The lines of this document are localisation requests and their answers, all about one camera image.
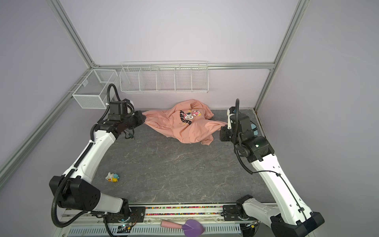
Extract small green-handled screwdriver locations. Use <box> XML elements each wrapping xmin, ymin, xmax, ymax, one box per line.
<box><xmin>125</xmin><ymin>132</ymin><xmax>134</xmax><ymax>139</ymax></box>

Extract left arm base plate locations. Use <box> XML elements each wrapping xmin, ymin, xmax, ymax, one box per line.
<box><xmin>105</xmin><ymin>206</ymin><xmax>146</xmax><ymax>223</ymax></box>

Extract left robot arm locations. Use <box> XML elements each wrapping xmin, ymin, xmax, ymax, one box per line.
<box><xmin>49</xmin><ymin>84</ymin><xmax>146</xmax><ymax>228</ymax></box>

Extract purple pink-handled scoop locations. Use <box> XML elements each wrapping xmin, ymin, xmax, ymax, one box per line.
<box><xmin>160</xmin><ymin>219</ymin><xmax>205</xmax><ymax>237</ymax></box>

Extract teal plastic trowel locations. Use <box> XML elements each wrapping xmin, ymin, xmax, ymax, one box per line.
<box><xmin>251</xmin><ymin>123</ymin><xmax>259</xmax><ymax>136</ymax></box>

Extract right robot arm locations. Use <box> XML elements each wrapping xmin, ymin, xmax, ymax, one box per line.
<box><xmin>220</xmin><ymin>99</ymin><xmax>325</xmax><ymax>237</ymax></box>

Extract white wire shelf basket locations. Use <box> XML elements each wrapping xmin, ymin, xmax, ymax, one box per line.
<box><xmin>119</xmin><ymin>61</ymin><xmax>209</xmax><ymax>93</ymax></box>

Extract pink zip jacket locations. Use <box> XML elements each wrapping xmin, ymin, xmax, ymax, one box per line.
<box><xmin>143</xmin><ymin>99</ymin><xmax>228</xmax><ymax>145</ymax></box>

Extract small colourful toy figure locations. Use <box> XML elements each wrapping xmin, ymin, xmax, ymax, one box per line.
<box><xmin>105</xmin><ymin>172</ymin><xmax>119</xmax><ymax>183</ymax></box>

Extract white mesh box basket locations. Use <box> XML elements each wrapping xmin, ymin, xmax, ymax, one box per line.
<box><xmin>73</xmin><ymin>69</ymin><xmax>119</xmax><ymax>110</ymax></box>

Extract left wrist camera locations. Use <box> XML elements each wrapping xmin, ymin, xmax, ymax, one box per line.
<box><xmin>109</xmin><ymin>101</ymin><xmax>132</xmax><ymax>114</ymax></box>

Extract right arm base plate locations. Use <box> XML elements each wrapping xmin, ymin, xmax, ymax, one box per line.
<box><xmin>221</xmin><ymin>204</ymin><xmax>252</xmax><ymax>221</ymax></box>

